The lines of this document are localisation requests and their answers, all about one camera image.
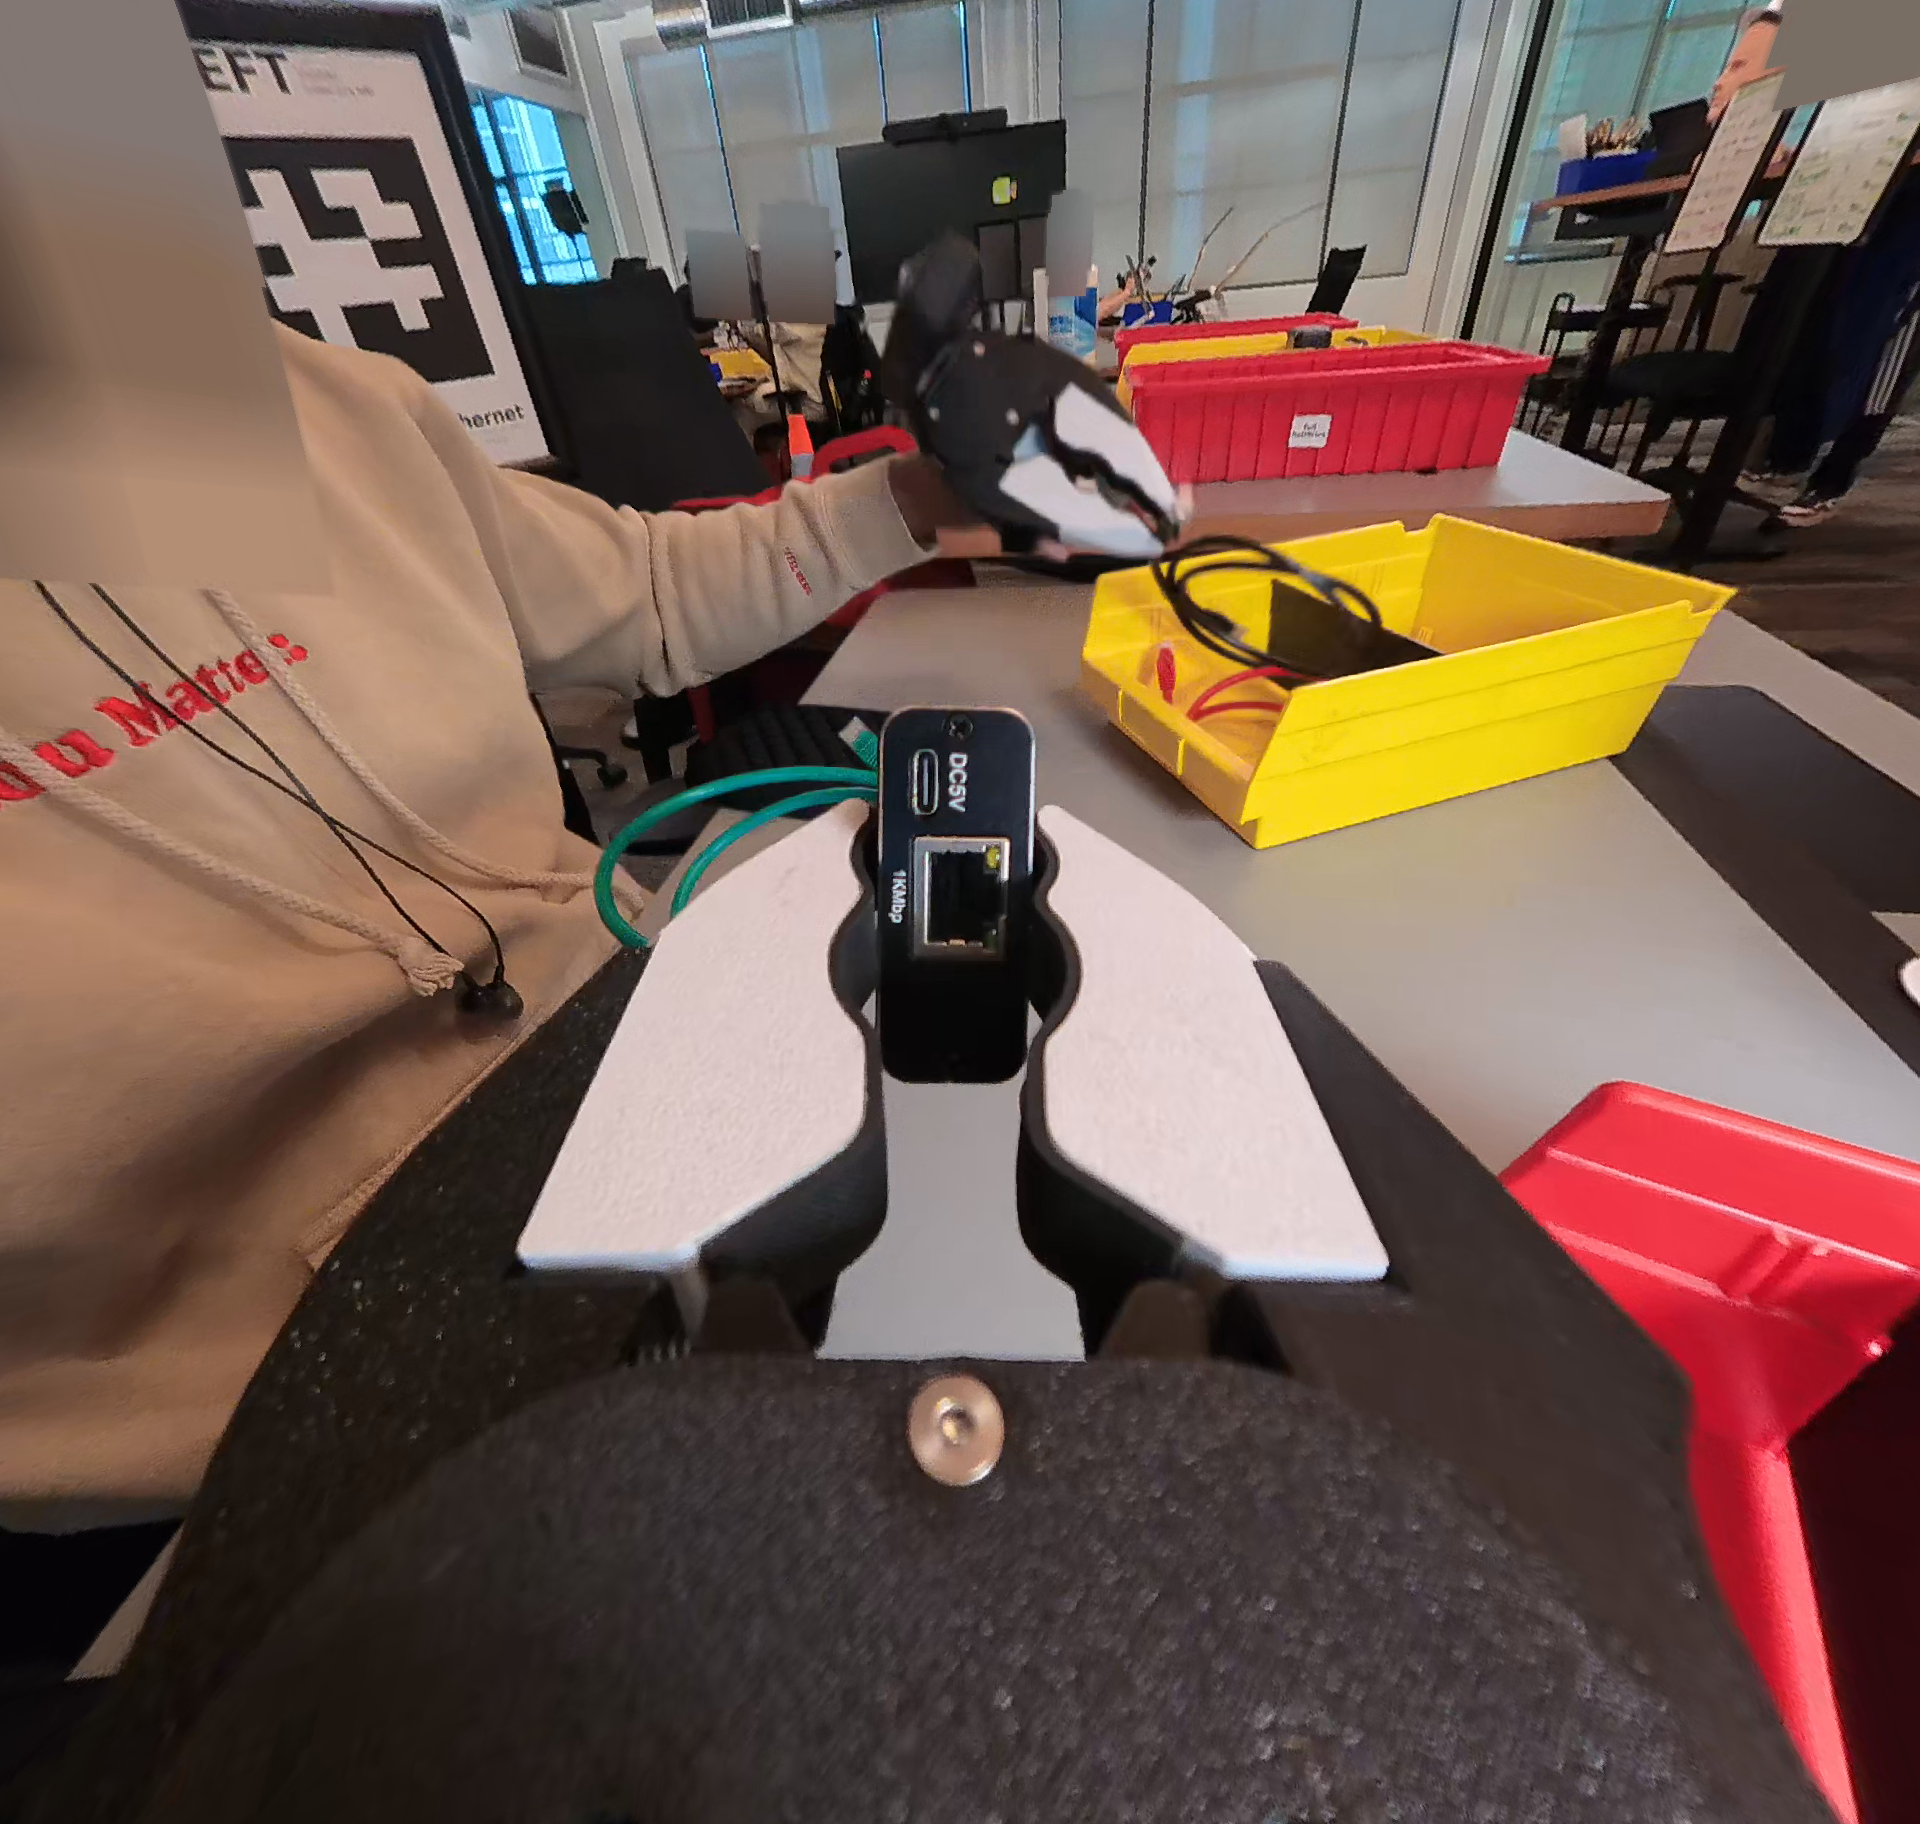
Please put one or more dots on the large ribbed red bin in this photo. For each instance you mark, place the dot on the large ribbed red bin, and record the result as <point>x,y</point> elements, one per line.
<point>1320,407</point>

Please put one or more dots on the black table mat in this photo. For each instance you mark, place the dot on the black table mat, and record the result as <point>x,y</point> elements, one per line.
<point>1785,835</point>

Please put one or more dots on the smooth red plastic bin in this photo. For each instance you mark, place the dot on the smooth red plastic bin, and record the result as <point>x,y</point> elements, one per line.
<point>1725,1254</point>

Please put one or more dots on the black ethernet port adapter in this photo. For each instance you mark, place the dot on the black ethernet port adapter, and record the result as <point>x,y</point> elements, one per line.
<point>955,952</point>

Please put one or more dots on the orange traffic cone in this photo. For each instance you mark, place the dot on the orange traffic cone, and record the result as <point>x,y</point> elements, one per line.
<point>797,449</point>

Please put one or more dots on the black floor lamp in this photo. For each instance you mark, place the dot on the black floor lamp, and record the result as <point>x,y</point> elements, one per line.
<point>1535,99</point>

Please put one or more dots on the person's left forearm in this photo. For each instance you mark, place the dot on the person's left forearm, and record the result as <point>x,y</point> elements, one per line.
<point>719,579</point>

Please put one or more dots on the yellow plastic bin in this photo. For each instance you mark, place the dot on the yellow plastic bin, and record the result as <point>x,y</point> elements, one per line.
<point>1439,744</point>

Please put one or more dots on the black divider panel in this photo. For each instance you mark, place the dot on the black divider panel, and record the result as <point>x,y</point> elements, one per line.
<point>1351,630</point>

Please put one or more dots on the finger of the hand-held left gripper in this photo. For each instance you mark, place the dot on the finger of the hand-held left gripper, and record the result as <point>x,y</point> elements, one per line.
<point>1118,446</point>
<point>1075,513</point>

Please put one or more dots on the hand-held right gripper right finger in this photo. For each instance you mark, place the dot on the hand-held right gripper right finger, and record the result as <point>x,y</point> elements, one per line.
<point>1202,1090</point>

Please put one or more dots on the black and white tag poster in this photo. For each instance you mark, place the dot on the black and white tag poster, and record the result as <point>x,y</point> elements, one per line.
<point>361,235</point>

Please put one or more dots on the black fabric partition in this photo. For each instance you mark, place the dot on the black fabric partition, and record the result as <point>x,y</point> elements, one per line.
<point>645,386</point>

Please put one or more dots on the large black monitor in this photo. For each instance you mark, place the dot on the large black monitor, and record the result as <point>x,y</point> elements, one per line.
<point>930,213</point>

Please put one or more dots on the handwritten paper sign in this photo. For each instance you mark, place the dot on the handwritten paper sign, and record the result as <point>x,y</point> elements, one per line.
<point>1725,165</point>
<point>1836,165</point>

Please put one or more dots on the wooden standing desk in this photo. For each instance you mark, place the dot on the wooden standing desk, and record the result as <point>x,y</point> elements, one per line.
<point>1620,192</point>

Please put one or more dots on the grey table with wooden edge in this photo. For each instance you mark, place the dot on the grey table with wooden edge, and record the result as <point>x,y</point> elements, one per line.
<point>1500,497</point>

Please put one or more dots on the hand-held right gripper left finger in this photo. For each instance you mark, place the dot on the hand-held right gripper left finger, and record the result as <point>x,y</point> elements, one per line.
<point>706,1058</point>

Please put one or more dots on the person's beige hoodie torso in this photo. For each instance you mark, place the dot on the person's beige hoodie torso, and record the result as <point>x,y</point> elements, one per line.
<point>196,952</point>

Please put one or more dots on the wipes canister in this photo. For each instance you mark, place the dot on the wipes canister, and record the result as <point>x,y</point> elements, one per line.
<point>1075,325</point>

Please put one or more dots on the blue box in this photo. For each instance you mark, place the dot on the blue box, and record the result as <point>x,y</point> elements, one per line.
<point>1601,175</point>

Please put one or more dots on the person's left hand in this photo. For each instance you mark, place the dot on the person's left hand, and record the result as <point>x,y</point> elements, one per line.
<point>936,513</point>

